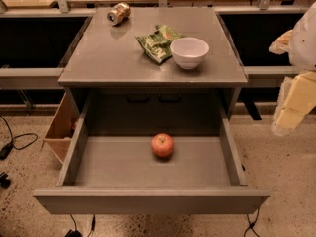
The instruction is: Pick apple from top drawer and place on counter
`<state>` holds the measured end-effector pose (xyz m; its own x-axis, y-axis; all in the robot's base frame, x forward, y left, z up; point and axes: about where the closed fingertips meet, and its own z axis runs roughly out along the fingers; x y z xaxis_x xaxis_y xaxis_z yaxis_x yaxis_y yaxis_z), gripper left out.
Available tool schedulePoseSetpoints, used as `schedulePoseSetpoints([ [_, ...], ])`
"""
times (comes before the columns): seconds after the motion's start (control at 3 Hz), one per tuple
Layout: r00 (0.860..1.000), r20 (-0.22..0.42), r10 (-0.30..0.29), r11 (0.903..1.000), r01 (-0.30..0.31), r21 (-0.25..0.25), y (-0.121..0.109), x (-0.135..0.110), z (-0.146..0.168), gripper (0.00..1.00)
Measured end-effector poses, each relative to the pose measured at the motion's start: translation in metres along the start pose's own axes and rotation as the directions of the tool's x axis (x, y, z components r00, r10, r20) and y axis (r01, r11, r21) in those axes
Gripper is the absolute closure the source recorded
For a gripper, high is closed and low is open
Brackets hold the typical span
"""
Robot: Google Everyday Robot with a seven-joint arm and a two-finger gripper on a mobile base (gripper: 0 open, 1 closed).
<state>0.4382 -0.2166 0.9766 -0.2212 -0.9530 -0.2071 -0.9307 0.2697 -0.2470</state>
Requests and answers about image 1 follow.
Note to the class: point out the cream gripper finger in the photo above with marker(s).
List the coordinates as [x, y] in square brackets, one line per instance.
[281, 44]
[296, 99]

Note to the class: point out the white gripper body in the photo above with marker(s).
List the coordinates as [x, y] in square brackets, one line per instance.
[304, 41]

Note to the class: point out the red apple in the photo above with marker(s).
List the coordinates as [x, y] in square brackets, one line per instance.
[162, 145]

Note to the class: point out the grey open top drawer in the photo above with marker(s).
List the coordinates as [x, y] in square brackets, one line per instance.
[118, 174]

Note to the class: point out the white ceramic bowl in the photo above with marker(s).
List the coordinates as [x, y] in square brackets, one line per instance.
[189, 53]

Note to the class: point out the green chip bag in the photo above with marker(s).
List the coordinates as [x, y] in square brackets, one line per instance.
[157, 45]

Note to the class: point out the grey metal cabinet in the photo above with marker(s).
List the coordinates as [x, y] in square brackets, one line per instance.
[167, 70]

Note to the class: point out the crushed soda can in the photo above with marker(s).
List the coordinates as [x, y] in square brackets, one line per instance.
[118, 13]

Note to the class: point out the cardboard box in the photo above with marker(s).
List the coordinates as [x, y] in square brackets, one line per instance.
[61, 129]

